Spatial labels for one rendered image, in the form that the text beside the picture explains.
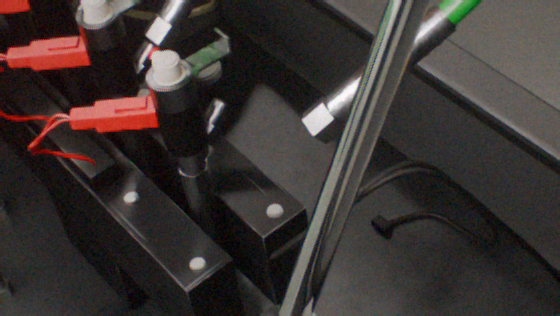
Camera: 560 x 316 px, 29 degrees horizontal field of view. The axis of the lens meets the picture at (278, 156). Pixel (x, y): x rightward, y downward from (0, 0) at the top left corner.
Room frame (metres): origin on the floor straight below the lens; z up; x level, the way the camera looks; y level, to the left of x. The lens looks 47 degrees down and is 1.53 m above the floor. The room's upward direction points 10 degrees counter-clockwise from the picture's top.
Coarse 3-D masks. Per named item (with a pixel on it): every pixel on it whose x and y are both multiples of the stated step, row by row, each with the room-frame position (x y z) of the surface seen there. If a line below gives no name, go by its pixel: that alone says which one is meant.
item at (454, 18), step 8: (448, 0) 0.43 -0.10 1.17; (456, 0) 0.42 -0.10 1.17; (464, 0) 0.42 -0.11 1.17; (472, 0) 0.42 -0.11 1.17; (480, 0) 0.42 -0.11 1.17; (448, 8) 0.42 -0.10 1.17; (456, 8) 0.42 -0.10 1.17; (464, 8) 0.42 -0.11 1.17; (472, 8) 0.42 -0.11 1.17; (448, 16) 0.42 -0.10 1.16; (456, 16) 0.42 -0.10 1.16; (464, 16) 0.42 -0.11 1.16; (456, 24) 0.42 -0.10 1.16
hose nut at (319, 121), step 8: (320, 104) 0.42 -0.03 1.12; (312, 112) 0.41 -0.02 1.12; (320, 112) 0.41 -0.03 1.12; (328, 112) 0.41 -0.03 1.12; (304, 120) 0.41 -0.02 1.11; (312, 120) 0.41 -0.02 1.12; (320, 120) 0.41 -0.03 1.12; (328, 120) 0.41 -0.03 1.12; (336, 120) 0.41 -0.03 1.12; (312, 128) 0.41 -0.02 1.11; (320, 128) 0.41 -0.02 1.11; (328, 128) 0.41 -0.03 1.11; (336, 128) 0.41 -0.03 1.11; (320, 136) 0.41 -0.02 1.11; (328, 136) 0.41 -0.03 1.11
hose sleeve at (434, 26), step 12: (432, 12) 0.42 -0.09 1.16; (432, 24) 0.42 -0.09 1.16; (444, 24) 0.42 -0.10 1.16; (420, 36) 0.42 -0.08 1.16; (432, 36) 0.42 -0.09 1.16; (444, 36) 0.42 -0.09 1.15; (420, 48) 0.41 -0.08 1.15; (432, 48) 0.42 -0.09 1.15; (420, 60) 0.42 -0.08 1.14; (360, 72) 0.42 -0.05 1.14; (348, 84) 0.42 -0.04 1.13; (336, 96) 0.42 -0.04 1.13; (348, 96) 0.41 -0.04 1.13; (336, 108) 0.41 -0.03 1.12; (348, 108) 0.41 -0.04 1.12
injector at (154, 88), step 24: (192, 72) 0.48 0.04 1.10; (168, 96) 0.47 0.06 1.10; (192, 96) 0.47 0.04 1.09; (168, 120) 0.47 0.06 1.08; (192, 120) 0.47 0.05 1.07; (216, 120) 0.49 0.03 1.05; (168, 144) 0.47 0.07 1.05; (192, 144) 0.47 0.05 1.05; (192, 168) 0.47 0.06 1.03; (192, 192) 0.47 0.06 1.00; (192, 216) 0.48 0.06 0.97; (216, 216) 0.48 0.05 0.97; (216, 240) 0.47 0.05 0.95
